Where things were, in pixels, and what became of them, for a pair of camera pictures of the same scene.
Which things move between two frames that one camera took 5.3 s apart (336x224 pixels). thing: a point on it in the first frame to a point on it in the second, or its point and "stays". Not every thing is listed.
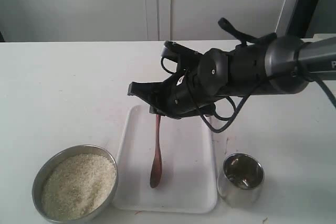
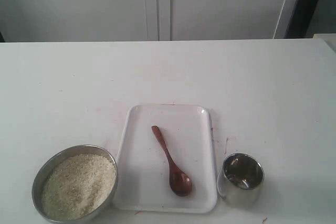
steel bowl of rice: [74, 183] stays
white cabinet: [138, 7] stays
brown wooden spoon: [156, 171] to [180, 182]
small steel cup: [241, 182] stays
